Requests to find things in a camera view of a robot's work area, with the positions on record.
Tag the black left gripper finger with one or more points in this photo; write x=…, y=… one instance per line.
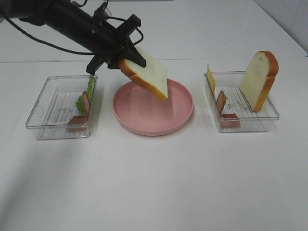
x=95, y=63
x=131, y=53

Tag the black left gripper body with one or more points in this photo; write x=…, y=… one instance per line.
x=112, y=40

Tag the bread slice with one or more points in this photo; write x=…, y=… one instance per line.
x=259, y=78
x=152, y=77

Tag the green lettuce leaf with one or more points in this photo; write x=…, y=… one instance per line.
x=89, y=89

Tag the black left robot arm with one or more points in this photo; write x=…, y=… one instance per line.
x=64, y=16

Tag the pink round plate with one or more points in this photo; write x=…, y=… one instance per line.
x=140, y=112

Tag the left clear plastic container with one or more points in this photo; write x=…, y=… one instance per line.
x=55, y=106

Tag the clear plastic container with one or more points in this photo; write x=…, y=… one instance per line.
x=237, y=115
x=55, y=106

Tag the yellow cheese slice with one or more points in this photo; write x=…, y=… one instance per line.
x=212, y=83

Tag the right clear plastic container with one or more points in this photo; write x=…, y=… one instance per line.
x=237, y=115

